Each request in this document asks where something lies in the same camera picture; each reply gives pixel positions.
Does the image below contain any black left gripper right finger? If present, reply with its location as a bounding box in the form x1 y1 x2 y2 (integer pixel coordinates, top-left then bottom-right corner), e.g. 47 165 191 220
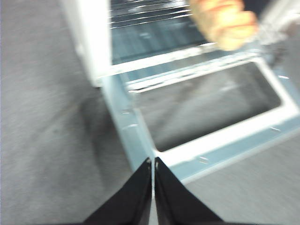
154 156 226 225

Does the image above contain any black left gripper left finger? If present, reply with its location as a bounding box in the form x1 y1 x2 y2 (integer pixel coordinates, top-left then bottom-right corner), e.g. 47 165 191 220
83 158 153 225

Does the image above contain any glass oven door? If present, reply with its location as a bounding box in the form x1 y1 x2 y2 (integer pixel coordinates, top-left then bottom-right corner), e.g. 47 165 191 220
100 43 300 186

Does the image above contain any golden brown bread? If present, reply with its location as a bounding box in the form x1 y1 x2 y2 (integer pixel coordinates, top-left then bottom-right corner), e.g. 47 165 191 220
188 0 259 52

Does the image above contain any cream Toshiba toaster oven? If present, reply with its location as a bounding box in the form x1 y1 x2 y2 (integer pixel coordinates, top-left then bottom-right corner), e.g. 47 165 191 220
60 0 300 89

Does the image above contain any metal wire oven rack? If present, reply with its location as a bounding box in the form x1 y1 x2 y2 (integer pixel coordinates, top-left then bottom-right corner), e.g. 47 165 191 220
109 0 208 30

